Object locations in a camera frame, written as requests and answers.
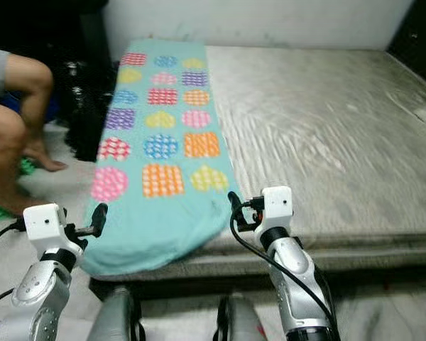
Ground seated person bare legs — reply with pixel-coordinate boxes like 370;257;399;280
0;46;70;217

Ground teal blanket with colourful shapes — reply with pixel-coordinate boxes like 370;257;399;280
81;39;243;277

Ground black tufted headboard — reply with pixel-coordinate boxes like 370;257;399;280
387;0;426;70

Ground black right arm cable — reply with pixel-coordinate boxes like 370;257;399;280
230;213;342;338

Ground dark wooden cabinet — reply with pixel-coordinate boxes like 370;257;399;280
0;0;109;79

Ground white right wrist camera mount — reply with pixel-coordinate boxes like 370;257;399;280
260;185;295;228

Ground small green toy block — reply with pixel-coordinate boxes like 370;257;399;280
18;158;38;176

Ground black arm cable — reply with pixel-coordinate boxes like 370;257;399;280
230;213;342;338
0;220;27;320

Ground black plastic bags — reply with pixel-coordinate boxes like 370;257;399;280
60;60;113;163

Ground white grey-speckled quilted mattress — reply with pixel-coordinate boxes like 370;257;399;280
89;44;426;282

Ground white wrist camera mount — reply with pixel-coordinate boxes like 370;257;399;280
22;203;67;247
260;185;295;228

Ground dark bed frame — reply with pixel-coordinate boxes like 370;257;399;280
89;265;426;303

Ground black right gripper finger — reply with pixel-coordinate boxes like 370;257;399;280
226;190;246;232

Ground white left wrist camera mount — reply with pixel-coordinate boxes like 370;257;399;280
22;203;67;247

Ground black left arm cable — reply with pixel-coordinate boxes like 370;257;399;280
0;220;27;320

